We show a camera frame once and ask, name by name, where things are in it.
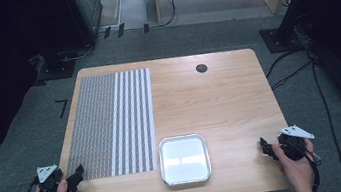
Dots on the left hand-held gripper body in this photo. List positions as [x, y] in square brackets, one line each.
[49, 184]

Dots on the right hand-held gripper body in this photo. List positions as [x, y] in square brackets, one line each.
[294, 144]

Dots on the person's right hand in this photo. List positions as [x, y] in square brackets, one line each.
[298, 172]

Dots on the grey white striped placemat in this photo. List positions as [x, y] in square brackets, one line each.
[108, 125]

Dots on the square white plastic container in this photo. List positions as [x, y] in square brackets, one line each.
[184, 159]

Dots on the black round table grommet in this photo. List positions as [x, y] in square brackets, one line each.
[201, 68]

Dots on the black tape strip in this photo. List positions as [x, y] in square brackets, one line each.
[146, 28]
[107, 32]
[121, 29]

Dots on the dark cabinet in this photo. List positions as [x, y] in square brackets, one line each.
[89, 9]

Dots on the black stand base plate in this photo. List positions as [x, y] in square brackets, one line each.
[277, 42]

